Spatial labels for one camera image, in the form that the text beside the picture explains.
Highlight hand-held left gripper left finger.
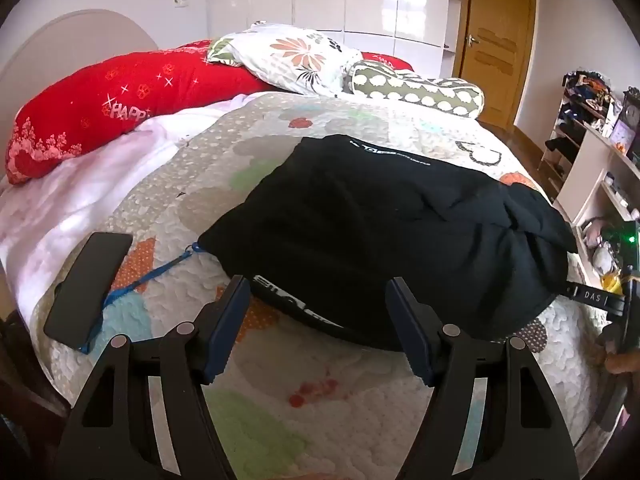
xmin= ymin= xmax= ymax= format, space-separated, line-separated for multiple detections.
xmin=56 ymin=275 xmax=252 ymax=480

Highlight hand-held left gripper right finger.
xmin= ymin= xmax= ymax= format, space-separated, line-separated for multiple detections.
xmin=385 ymin=276 xmax=583 ymax=480

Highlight black pants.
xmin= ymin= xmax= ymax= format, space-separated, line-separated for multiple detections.
xmin=197 ymin=134 xmax=628 ymax=352

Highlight person's right hand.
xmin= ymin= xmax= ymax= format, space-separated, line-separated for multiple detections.
xmin=602 ymin=327 xmax=640 ymax=376

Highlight beige shelf unit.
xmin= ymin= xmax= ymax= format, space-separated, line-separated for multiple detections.
xmin=552 ymin=127 xmax=640 ymax=291

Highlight heart patterned quilt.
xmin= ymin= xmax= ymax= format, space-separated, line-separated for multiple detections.
xmin=30 ymin=91 xmax=626 ymax=480

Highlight table clock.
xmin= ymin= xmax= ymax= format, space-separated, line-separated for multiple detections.
xmin=607 ymin=87 xmax=640 ymax=148

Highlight black smartphone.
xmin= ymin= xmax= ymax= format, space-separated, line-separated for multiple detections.
xmin=43 ymin=232 xmax=134 ymax=352

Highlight shoe rack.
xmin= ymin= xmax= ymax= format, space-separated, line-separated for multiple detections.
xmin=537 ymin=67 xmax=613 ymax=196

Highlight white bed sheet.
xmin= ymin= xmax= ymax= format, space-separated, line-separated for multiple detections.
xmin=0 ymin=95 xmax=251 ymax=281

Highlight dark brown wooden furniture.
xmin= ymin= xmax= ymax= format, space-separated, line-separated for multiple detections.
xmin=0 ymin=310 xmax=71 ymax=480

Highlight green dotted pillow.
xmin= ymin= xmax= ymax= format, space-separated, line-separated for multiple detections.
xmin=345 ymin=59 xmax=486 ymax=118

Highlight red printed pillow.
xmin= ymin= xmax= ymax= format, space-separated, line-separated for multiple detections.
xmin=6 ymin=39 xmax=281 ymax=186

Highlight wooden door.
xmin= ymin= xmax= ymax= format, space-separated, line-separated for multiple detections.
xmin=452 ymin=0 xmax=538 ymax=133

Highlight white floral pillow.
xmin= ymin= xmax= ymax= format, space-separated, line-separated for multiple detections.
xmin=206 ymin=22 xmax=363 ymax=98

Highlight beige rounded headboard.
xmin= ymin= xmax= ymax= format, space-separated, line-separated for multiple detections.
xmin=0 ymin=9 xmax=160 ymax=91

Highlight glossy white wardrobe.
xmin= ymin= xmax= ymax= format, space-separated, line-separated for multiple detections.
xmin=207 ymin=0 xmax=463 ymax=78

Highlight blue lanyard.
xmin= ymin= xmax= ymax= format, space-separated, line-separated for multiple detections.
xmin=80 ymin=242 xmax=206 ymax=356

